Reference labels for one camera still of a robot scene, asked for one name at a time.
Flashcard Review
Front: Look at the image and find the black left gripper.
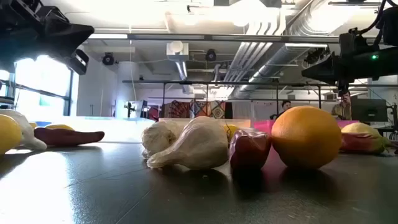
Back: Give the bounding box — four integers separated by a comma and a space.
18, 0, 95, 75

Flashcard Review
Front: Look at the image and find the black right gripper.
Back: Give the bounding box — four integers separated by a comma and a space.
300, 51, 368, 85

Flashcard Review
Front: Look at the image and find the round orange fruit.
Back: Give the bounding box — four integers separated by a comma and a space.
271, 105, 343, 170

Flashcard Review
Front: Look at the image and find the white garlic bulb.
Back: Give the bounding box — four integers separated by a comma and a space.
146, 115, 230, 171
0, 108, 47, 151
141, 119, 187, 159

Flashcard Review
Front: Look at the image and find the black track light cluster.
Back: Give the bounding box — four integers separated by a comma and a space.
304, 47, 330, 65

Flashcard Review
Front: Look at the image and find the long ceiling light fixture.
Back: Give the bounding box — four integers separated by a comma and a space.
88, 33, 128, 40
284, 42, 329, 49

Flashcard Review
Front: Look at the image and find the black background monitor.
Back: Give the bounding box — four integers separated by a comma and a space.
351, 98, 389, 123

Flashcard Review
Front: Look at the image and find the white round column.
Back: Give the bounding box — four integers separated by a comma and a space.
116, 61, 139, 118

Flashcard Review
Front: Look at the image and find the black equipment stand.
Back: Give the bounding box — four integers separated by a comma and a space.
388, 103, 398, 141

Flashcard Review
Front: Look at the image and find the white ceiling pipe bundle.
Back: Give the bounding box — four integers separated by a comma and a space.
222, 12, 282, 83

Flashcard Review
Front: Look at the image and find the translucent pink plastic bin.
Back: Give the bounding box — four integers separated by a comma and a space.
252, 119, 361, 135

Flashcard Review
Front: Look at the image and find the black device on stand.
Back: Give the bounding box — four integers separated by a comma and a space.
123, 100, 149, 119

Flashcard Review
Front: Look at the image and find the translucent orange plastic bin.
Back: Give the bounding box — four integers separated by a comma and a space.
158, 118, 252, 129

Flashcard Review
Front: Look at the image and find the translucent white plastic bin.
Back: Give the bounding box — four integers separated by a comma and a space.
37, 116, 156, 144

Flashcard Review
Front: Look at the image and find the white ceiling air unit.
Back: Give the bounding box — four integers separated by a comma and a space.
166, 40, 190, 62

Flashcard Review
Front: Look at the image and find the colourful patterned cloth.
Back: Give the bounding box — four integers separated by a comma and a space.
161, 100, 226, 119

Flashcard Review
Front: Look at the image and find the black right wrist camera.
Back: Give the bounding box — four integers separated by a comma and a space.
338, 27, 379, 57

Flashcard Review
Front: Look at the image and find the silver ventilation duct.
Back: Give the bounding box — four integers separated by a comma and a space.
229, 0, 343, 99

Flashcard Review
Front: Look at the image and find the black window frame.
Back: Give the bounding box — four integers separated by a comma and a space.
0, 55, 75, 118

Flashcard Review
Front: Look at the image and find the black metal rack frame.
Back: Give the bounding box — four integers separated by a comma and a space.
122, 80, 398, 119

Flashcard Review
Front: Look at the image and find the grey overhead frame beam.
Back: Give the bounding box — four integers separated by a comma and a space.
127, 33, 340, 44

